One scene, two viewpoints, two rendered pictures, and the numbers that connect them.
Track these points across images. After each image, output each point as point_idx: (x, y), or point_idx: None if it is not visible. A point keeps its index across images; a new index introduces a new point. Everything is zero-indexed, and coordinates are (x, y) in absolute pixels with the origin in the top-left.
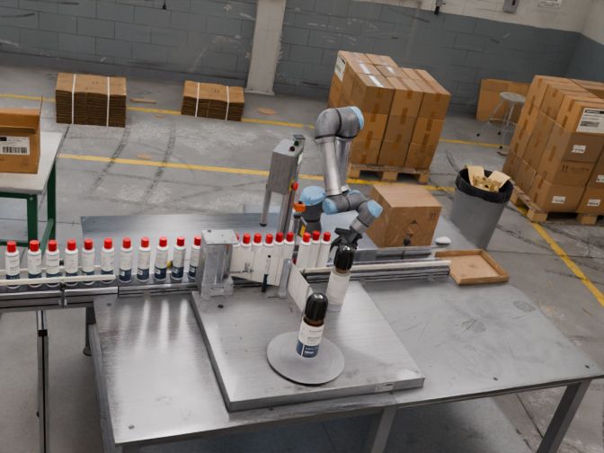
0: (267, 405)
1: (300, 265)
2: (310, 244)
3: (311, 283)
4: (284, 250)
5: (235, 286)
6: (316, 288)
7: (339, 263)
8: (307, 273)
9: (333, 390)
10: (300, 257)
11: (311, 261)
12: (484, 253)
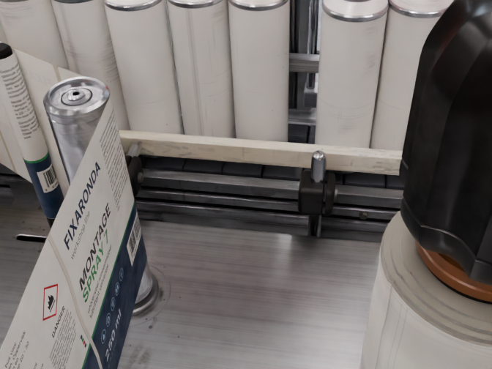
0: None
1: (328, 130)
2: (377, 11)
3: (386, 225)
4: (232, 38)
5: (12, 184)
6: (370, 280)
7: (435, 199)
8: (373, 174)
9: None
10: (324, 87)
11: (393, 113)
12: None
